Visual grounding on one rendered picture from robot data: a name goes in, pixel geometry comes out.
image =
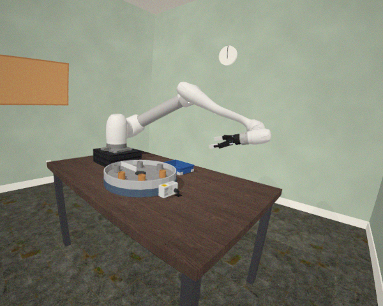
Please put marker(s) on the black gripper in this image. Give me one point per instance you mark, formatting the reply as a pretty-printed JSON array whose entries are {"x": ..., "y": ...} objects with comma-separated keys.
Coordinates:
[{"x": 230, "y": 139}]

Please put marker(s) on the blue shallow tray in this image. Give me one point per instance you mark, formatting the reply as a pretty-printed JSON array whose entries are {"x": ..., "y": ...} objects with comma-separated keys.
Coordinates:
[{"x": 181, "y": 167}]

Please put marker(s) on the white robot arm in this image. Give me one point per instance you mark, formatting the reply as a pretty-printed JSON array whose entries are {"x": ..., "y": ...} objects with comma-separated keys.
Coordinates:
[{"x": 118, "y": 128}]

